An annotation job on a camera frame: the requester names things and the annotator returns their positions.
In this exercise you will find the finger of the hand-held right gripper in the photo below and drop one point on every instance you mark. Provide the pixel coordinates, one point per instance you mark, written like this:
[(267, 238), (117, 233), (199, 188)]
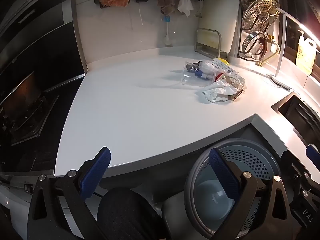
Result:
[(313, 153), (296, 166)]

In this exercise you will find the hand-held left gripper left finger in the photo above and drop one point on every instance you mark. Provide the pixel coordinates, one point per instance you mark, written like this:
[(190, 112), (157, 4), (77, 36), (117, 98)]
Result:
[(96, 172)]

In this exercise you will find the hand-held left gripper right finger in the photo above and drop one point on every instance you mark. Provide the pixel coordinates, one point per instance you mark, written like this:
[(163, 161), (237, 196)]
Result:
[(223, 175)]

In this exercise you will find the grey perforated waste basket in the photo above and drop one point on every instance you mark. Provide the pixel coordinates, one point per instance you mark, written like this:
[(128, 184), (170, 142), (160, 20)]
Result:
[(250, 155)]

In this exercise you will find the white paper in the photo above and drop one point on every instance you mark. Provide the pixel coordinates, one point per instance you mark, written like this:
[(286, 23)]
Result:
[(215, 91)]

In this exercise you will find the printed snack wrapper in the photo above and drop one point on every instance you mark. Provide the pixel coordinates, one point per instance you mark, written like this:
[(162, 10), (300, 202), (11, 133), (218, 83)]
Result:
[(235, 81)]

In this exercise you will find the blue plastic strip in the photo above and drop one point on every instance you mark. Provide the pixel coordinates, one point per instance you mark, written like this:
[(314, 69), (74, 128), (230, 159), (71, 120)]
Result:
[(201, 76)]

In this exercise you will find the light bulb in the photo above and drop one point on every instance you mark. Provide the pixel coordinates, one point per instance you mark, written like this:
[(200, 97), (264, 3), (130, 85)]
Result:
[(207, 67)]

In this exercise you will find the black sink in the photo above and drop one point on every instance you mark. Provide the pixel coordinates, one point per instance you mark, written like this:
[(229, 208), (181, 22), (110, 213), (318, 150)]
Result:
[(297, 115)]

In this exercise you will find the person's leg dark trousers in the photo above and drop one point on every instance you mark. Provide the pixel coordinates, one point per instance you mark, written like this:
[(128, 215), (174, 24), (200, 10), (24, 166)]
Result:
[(125, 212)]

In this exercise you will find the black cooktop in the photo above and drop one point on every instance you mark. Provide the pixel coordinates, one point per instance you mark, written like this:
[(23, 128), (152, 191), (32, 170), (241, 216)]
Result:
[(25, 120)]

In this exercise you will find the yellow soap jug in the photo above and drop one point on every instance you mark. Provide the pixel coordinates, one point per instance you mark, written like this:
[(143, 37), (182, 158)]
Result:
[(306, 55)]

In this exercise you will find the metal cutting board rack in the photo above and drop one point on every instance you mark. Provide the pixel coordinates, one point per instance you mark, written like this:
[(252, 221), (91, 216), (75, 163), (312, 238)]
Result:
[(206, 50)]

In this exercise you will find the steel strainer lid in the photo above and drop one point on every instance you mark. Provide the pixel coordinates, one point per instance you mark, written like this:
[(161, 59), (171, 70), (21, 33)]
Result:
[(248, 42)]

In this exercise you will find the bottle brush blue band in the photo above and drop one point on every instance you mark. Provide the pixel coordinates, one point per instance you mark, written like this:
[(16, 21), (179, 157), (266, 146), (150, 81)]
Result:
[(167, 36)]

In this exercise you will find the steel steamer plate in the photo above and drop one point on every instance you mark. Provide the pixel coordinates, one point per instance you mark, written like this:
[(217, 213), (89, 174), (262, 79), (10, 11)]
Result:
[(261, 12)]

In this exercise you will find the dark window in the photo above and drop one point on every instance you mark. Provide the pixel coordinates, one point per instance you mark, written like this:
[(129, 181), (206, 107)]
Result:
[(297, 2)]

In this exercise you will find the white peeler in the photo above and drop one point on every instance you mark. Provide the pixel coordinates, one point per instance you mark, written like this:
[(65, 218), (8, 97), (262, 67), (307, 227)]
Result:
[(198, 15)]

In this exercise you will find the white cutting board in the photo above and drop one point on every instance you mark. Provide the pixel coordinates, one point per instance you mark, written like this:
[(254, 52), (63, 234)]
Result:
[(220, 12)]

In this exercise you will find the white cloth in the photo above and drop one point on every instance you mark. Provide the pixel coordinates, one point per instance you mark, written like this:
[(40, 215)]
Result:
[(185, 5)]

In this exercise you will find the brown cloth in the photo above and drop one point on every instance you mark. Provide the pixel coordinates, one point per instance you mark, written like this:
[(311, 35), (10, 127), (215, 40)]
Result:
[(165, 3)]

